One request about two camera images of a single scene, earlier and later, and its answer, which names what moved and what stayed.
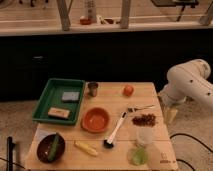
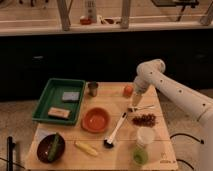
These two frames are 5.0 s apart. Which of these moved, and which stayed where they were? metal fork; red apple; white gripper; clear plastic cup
Moved: white gripper
Stayed: metal fork; red apple; clear plastic cup
